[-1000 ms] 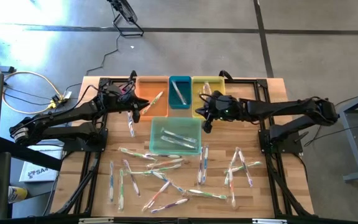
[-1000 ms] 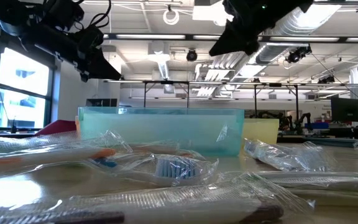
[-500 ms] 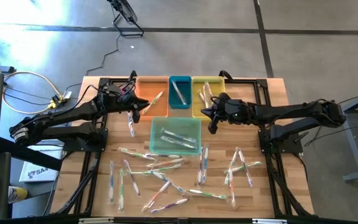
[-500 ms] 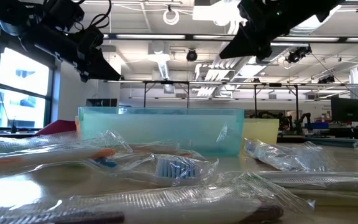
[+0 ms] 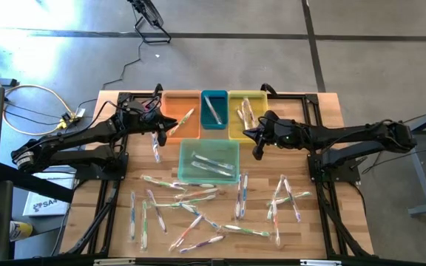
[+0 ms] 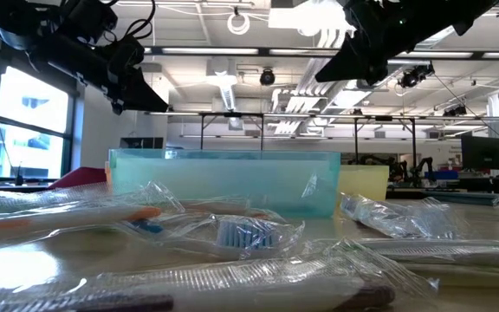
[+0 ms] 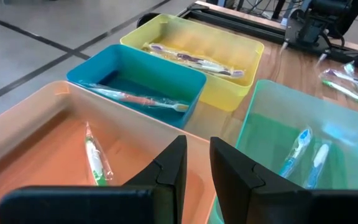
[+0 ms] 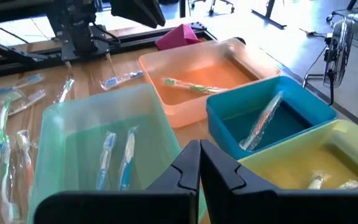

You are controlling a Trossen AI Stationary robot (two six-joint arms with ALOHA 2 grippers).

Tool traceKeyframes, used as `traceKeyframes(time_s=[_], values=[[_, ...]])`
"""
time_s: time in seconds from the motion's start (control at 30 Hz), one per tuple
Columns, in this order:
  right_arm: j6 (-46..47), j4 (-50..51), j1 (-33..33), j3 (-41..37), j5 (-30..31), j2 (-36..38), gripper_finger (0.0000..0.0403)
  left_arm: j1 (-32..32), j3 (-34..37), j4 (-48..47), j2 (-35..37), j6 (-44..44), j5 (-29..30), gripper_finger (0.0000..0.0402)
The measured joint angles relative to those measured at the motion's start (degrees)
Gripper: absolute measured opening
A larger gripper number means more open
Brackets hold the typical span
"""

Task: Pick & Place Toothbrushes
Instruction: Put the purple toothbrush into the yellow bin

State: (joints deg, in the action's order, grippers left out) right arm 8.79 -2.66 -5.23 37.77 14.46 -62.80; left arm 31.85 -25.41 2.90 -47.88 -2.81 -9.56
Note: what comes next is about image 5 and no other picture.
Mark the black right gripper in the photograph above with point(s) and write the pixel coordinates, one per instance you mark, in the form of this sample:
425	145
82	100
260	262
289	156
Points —
281	138

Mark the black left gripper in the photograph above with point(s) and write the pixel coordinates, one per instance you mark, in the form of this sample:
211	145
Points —
139	118

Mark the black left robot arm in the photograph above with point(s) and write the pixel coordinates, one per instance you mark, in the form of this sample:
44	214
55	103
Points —
69	142

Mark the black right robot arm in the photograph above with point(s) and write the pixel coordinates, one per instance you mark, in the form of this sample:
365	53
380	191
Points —
346	134

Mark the green translucent plastic bin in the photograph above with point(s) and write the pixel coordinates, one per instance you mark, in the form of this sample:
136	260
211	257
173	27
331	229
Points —
187	146

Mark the orange plastic bin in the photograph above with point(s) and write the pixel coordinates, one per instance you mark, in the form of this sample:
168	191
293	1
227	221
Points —
183	101

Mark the yellow plastic bin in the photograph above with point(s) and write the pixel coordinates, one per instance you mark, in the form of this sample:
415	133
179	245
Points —
259	99

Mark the teal plastic bin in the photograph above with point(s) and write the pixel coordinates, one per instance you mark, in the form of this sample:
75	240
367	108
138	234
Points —
222	99

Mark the power strip with plugs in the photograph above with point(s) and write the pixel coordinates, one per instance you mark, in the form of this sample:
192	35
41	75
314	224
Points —
67	120

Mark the black floor fan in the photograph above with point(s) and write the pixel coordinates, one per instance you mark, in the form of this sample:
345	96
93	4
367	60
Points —
150	13

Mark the white printed box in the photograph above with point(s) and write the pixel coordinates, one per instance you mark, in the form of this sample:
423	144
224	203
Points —
43	207

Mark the yellow can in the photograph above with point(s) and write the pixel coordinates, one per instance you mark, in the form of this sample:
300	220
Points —
20	231

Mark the silver edge bracket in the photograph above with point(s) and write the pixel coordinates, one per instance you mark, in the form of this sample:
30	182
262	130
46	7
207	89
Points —
320	262
113	262

